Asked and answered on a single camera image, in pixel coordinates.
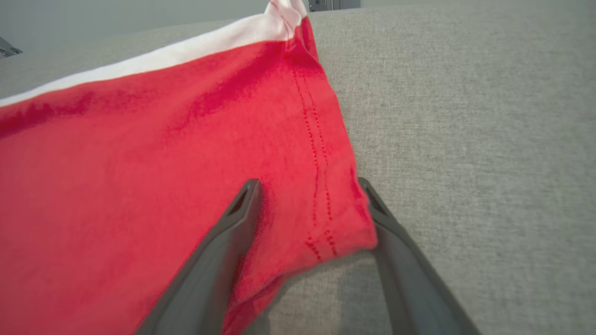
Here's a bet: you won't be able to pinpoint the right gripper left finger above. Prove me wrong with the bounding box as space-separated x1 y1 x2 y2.
135 178 262 335

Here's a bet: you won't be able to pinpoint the red shorts with white trim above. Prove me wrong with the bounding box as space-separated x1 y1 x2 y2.
0 0 379 335

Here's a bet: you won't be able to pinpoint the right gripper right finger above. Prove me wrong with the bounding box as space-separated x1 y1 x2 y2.
358 177 481 335

